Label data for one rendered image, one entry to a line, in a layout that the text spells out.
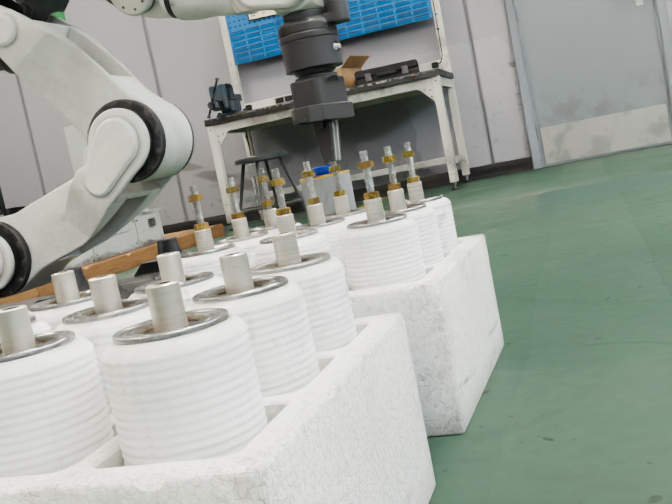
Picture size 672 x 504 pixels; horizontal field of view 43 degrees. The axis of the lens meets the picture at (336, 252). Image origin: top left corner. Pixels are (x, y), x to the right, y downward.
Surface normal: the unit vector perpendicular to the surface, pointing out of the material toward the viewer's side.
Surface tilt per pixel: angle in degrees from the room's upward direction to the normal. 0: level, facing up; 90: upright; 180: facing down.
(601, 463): 0
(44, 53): 112
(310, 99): 90
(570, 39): 90
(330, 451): 90
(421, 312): 90
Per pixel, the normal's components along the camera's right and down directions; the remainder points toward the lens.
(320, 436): 0.94, -0.15
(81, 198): -0.45, 0.48
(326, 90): 0.84, -0.11
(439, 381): -0.30, 0.16
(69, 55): 0.03, 0.47
